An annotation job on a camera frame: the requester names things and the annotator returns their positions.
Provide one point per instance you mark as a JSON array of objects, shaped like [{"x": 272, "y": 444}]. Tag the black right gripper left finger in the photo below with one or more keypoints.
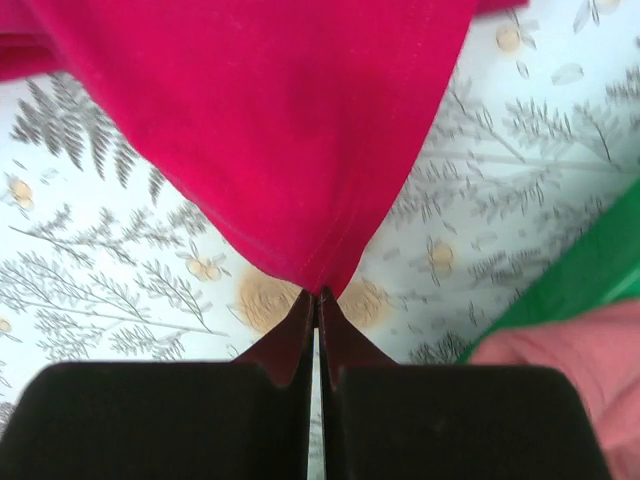
[{"x": 243, "y": 419}]

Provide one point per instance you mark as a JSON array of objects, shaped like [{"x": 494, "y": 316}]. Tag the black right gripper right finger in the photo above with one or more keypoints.
[{"x": 384, "y": 420}]

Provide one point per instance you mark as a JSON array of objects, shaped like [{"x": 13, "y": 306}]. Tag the magenta t-shirt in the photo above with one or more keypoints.
[{"x": 292, "y": 125}]

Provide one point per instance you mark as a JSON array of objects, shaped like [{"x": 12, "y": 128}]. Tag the floral patterned tablecloth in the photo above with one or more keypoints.
[{"x": 102, "y": 259}]

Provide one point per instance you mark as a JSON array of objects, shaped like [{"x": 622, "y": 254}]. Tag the dusty pink crumpled t-shirt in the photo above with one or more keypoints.
[{"x": 598, "y": 352}]

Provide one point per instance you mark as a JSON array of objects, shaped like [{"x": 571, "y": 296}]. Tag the green plastic bin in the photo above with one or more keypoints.
[{"x": 600, "y": 268}]

